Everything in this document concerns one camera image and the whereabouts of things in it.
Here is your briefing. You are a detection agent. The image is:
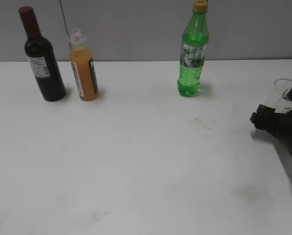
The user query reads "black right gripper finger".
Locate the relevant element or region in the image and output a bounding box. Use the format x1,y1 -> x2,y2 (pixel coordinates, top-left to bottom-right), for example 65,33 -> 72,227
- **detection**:
250,104 -> 276,131

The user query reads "transparent plastic cup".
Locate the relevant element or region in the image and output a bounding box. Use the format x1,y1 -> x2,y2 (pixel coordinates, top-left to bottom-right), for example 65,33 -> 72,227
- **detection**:
264,79 -> 292,114

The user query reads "orange juice bottle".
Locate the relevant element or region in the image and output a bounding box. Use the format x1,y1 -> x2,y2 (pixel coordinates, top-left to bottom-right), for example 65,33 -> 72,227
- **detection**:
68,28 -> 99,101

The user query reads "green soda bottle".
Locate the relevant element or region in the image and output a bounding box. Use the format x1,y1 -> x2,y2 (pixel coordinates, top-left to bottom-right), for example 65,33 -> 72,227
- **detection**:
177,0 -> 209,97

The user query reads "dark red wine bottle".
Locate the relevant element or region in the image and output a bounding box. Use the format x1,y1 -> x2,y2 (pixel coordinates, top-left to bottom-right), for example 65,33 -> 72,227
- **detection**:
19,6 -> 66,102

